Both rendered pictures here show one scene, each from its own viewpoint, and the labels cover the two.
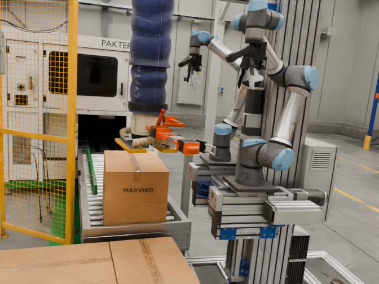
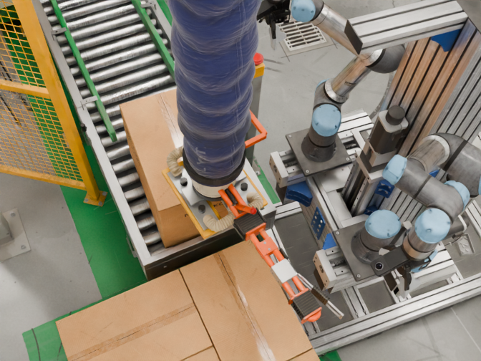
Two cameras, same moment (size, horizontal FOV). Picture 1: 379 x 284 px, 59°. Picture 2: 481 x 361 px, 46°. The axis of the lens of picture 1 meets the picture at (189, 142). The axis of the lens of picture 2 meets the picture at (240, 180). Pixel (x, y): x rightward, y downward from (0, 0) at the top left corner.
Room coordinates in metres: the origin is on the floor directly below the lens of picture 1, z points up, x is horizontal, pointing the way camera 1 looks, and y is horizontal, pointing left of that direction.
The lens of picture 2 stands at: (0.87, 0.36, 3.09)
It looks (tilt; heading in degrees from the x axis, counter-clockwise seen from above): 60 degrees down; 350
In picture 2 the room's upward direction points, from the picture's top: 5 degrees clockwise
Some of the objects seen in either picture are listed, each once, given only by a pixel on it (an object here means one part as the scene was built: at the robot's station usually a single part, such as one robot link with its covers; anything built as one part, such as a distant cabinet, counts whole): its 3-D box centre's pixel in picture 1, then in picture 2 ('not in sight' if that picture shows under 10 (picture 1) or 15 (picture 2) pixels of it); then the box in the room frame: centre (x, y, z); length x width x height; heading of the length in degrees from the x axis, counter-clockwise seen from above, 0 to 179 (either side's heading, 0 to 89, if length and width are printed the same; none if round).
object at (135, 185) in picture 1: (132, 186); (182, 165); (2.32, 0.39, 0.75); 0.60 x 0.40 x 0.40; 16
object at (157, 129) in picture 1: (161, 132); (250, 223); (1.74, 0.15, 1.26); 0.10 x 0.08 x 0.06; 116
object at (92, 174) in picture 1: (87, 164); (61, 36); (3.35, 1.04, 0.60); 1.60 x 0.10 x 0.09; 20
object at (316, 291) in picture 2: (194, 143); (310, 282); (1.50, -0.03, 1.26); 0.31 x 0.03 x 0.05; 39
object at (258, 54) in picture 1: (254, 56); (411, 254); (1.42, -0.23, 1.66); 0.09 x 0.08 x 0.12; 104
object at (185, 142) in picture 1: (187, 146); (304, 306); (1.43, 0.01, 1.26); 0.08 x 0.07 x 0.05; 26
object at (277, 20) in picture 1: (267, 20); (442, 200); (1.50, -0.29, 1.82); 0.11 x 0.11 x 0.08; 44
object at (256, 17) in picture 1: (257, 14); (429, 229); (1.42, -0.23, 1.82); 0.09 x 0.08 x 0.11; 134
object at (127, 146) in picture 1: (129, 142); (192, 196); (1.93, 0.35, 1.15); 0.34 x 0.10 x 0.05; 26
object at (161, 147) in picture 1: (160, 142); (234, 175); (2.01, 0.18, 1.15); 0.34 x 0.10 x 0.05; 26
